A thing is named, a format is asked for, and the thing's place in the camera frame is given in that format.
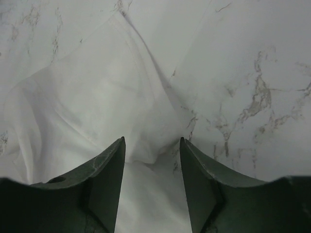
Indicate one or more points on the white t shirt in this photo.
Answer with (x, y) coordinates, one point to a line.
(71, 111)

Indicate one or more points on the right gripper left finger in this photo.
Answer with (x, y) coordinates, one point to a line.
(83, 200)

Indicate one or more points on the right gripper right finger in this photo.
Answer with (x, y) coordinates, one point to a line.
(221, 200)

